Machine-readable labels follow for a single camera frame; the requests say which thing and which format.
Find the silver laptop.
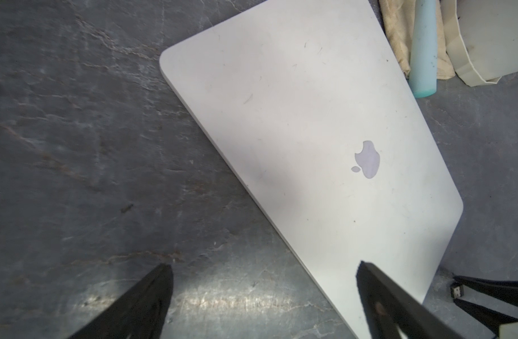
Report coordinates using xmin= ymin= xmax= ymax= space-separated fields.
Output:
xmin=159 ymin=1 xmax=463 ymax=338

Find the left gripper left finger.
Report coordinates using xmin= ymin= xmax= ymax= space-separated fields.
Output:
xmin=71 ymin=264 xmax=174 ymax=338

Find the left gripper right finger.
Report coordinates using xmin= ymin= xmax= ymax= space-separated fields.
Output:
xmin=356 ymin=261 xmax=460 ymax=339

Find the small usb mouse receiver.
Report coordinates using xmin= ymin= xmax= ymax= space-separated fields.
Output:
xmin=450 ymin=282 xmax=464 ymax=299

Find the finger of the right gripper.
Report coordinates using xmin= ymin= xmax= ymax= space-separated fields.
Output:
xmin=453 ymin=299 xmax=518 ymax=335
xmin=454 ymin=275 xmax=518 ymax=299

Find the white plant pot saucer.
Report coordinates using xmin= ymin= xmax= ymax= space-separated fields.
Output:
xmin=440 ymin=0 xmax=500 ymax=87

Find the light blue garden trowel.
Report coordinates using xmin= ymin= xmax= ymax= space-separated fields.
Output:
xmin=409 ymin=0 xmax=438 ymax=98

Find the beige work glove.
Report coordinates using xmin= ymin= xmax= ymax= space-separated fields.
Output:
xmin=379 ymin=0 xmax=455 ymax=80

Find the white pot with green plant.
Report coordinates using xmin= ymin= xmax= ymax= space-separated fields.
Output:
xmin=457 ymin=0 xmax=518 ymax=81

